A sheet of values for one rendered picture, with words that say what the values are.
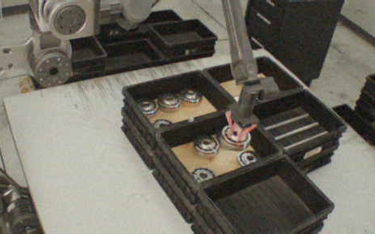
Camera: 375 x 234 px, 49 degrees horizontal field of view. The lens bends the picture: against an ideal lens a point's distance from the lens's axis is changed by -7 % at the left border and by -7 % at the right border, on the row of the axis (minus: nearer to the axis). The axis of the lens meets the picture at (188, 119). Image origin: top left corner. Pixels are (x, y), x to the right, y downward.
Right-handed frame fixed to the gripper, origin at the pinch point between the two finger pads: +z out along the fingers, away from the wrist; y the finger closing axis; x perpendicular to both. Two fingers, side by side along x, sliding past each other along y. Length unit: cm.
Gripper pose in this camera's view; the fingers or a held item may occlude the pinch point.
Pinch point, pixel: (236, 132)
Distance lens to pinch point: 151.5
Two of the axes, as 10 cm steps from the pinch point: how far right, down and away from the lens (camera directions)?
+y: -4.9, -6.3, 6.0
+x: -8.5, 2.1, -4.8
